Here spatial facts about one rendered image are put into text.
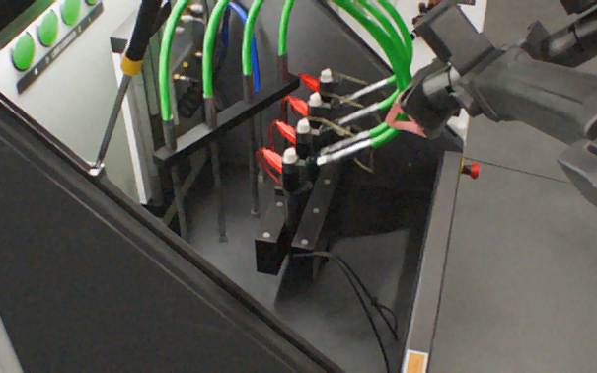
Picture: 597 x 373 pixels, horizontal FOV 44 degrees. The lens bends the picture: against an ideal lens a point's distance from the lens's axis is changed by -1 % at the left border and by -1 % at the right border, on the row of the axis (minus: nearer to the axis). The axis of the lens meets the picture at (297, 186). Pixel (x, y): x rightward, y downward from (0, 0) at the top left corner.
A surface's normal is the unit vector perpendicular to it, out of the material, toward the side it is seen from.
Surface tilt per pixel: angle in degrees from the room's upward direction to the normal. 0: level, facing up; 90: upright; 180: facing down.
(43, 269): 90
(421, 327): 0
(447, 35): 60
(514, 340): 0
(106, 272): 90
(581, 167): 46
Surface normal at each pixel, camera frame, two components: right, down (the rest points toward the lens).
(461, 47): -0.04, 0.18
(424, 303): -0.01, -0.76
